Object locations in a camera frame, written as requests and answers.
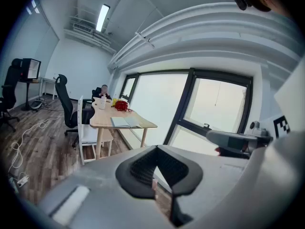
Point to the black office chair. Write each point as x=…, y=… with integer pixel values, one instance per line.
x=10, y=85
x=65, y=104

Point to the white dotted bottle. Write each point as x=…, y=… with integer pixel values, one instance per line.
x=102, y=102

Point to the white wooden chair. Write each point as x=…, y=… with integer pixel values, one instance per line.
x=88, y=132

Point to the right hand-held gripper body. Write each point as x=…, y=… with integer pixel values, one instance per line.
x=228, y=139

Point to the papers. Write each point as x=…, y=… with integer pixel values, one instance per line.
x=125, y=122

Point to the small white desk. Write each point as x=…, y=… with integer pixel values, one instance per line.
x=48, y=79

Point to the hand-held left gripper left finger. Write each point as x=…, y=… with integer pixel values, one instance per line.
x=138, y=175

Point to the person's head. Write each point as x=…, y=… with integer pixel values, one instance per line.
x=276, y=3

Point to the white power strip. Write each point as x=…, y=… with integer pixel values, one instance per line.
x=22, y=181

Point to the yellow box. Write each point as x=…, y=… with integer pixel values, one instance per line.
x=114, y=102

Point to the grey round floor device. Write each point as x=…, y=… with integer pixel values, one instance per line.
x=39, y=104

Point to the white ceiling air vent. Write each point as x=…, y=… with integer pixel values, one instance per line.
x=83, y=28

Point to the black window frame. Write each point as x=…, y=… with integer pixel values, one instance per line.
x=184, y=96

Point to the black box with white inside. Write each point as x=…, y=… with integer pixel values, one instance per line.
x=31, y=68

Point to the long ceiling light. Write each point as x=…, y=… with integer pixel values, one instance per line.
x=102, y=18

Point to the dark round pedestal table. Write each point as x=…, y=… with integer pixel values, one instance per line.
x=26, y=94

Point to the light wooden table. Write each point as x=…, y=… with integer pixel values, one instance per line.
x=104, y=118

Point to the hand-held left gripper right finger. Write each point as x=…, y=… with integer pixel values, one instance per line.
x=183, y=175

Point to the red bag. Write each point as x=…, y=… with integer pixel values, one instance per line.
x=121, y=105

